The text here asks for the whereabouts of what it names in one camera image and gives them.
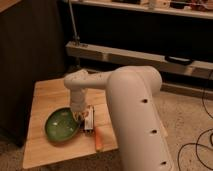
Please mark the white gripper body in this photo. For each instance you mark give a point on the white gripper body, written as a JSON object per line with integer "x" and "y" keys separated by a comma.
{"x": 78, "y": 100}

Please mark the gripper finger in bowl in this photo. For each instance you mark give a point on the gripper finger in bowl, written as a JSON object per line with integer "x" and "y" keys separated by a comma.
{"x": 79, "y": 116}

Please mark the green ceramic bowl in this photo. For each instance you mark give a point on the green ceramic bowl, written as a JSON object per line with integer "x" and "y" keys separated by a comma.
{"x": 61, "y": 126}

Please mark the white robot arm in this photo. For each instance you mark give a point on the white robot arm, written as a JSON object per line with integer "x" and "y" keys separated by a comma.
{"x": 129, "y": 94}

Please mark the white rectangular device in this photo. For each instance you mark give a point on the white rectangular device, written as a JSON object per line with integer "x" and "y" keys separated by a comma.
{"x": 89, "y": 120}

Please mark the orange carrot toy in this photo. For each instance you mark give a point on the orange carrot toy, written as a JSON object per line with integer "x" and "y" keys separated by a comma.
{"x": 98, "y": 140}

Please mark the wooden table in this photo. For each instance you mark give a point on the wooden table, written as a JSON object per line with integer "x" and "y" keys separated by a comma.
{"x": 49, "y": 96}

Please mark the metal stand pole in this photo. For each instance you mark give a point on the metal stand pole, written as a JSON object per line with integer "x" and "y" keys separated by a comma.
{"x": 76, "y": 37}

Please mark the wooden shelf unit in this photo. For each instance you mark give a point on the wooden shelf unit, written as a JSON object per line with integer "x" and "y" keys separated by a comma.
{"x": 135, "y": 35}

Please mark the black handle on shelf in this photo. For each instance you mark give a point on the black handle on shelf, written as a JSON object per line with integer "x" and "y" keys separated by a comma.
{"x": 178, "y": 61}

